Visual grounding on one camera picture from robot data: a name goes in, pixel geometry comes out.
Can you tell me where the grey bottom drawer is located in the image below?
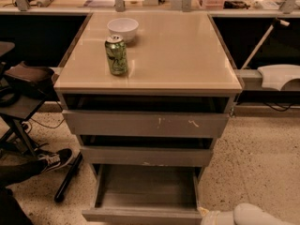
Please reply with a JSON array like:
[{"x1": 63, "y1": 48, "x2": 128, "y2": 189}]
[{"x1": 82, "y1": 165, "x2": 202, "y2": 225}]

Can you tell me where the grey drawer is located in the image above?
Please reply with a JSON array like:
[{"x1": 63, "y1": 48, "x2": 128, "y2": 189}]
[
  {"x1": 81, "y1": 135, "x2": 213, "y2": 167},
  {"x1": 63, "y1": 95, "x2": 229, "y2": 138},
  {"x1": 82, "y1": 165, "x2": 202, "y2": 225}
]

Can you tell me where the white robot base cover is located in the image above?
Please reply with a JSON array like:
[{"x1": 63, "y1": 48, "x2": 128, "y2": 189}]
[{"x1": 258, "y1": 64, "x2": 300, "y2": 91}]

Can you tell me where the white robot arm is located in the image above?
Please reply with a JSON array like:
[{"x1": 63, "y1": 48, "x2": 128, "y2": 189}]
[{"x1": 198, "y1": 202, "x2": 295, "y2": 225}]

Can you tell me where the grey middle drawer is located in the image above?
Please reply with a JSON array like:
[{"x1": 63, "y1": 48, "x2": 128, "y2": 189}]
[{"x1": 81, "y1": 135, "x2": 213, "y2": 167}]

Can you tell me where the grey drawer cabinet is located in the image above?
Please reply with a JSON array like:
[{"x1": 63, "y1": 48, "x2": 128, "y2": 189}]
[{"x1": 53, "y1": 10, "x2": 245, "y2": 186}]

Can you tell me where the grey top drawer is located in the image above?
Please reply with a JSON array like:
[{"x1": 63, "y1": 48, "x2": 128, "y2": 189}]
[{"x1": 63, "y1": 95, "x2": 229, "y2": 138}]

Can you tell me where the black chair leg tube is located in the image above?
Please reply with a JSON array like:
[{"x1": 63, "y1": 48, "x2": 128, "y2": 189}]
[{"x1": 54, "y1": 153, "x2": 83, "y2": 203}]

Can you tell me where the black and white sneaker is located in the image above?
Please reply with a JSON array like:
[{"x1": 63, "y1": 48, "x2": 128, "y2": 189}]
[{"x1": 37, "y1": 148, "x2": 73, "y2": 173}]

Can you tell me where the white rod with tip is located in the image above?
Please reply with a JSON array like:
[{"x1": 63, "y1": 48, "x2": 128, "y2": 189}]
[{"x1": 242, "y1": 18, "x2": 290, "y2": 69}]

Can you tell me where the green soda can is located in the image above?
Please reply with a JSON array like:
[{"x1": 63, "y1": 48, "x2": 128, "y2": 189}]
[{"x1": 105, "y1": 34, "x2": 128, "y2": 76}]

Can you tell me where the black trouser leg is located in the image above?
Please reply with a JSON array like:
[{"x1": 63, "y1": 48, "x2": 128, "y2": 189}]
[{"x1": 0, "y1": 159, "x2": 45, "y2": 225}]

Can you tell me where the white ceramic bowl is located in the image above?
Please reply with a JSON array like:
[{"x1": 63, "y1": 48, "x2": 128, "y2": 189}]
[{"x1": 107, "y1": 18, "x2": 139, "y2": 42}]

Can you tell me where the black folding stool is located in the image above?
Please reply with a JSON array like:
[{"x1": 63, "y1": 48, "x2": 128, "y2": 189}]
[{"x1": 0, "y1": 40, "x2": 48, "y2": 158}]

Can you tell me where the dark brown bag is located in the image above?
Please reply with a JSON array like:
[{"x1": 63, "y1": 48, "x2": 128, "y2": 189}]
[{"x1": 4, "y1": 62, "x2": 54, "y2": 99}]

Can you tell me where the black cable on floor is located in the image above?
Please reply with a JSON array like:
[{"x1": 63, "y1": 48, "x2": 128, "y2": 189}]
[{"x1": 29, "y1": 100, "x2": 66, "y2": 130}]

